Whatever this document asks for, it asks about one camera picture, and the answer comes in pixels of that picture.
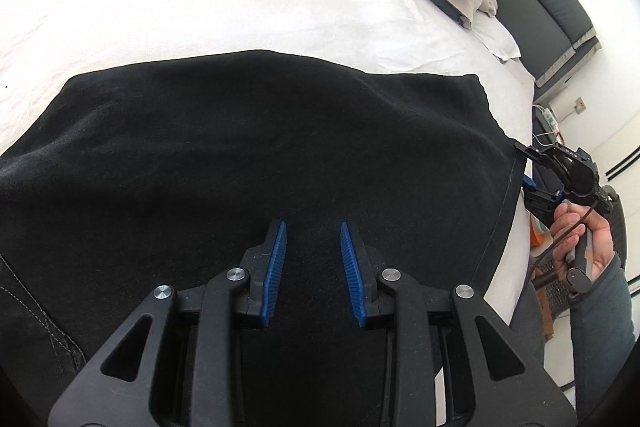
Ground black denim pants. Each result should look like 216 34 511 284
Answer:
1 51 525 426

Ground dark sleeved right forearm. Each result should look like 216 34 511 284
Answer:
570 256 634 421

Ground person's right hand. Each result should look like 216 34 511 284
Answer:
550 202 614 295

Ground colourful striped item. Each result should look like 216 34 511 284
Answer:
528 212 550 249

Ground white pillow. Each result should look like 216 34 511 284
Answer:
470 11 522 63

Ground dark grey padded headboard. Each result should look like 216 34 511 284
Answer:
497 0 601 98

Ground white bed sheet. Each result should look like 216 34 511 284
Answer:
0 0 539 427

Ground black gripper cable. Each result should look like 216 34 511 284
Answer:
524 200 601 287

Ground wall power socket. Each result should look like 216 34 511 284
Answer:
574 98 586 115

